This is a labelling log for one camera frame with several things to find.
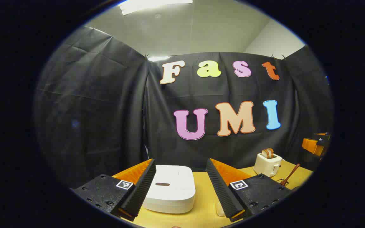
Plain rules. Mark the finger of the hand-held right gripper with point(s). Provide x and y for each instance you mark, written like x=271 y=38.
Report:
x=310 y=145

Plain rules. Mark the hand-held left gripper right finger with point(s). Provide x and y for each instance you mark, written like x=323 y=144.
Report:
x=220 y=190

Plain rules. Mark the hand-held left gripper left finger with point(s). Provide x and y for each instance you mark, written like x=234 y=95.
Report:
x=141 y=193

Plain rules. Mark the white rice cooker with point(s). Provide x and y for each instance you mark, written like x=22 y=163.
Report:
x=173 y=190

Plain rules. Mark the brown wooden spoon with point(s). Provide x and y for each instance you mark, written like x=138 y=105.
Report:
x=291 y=174

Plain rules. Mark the brown bread slice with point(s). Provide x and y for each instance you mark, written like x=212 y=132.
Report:
x=270 y=152
x=265 y=154

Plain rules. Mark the white toaster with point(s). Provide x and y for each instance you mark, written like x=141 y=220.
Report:
x=266 y=166

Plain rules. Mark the black backdrop cloth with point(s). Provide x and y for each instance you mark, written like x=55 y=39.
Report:
x=106 y=110

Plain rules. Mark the ceiling light panel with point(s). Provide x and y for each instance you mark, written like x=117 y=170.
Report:
x=154 y=4
x=158 y=58

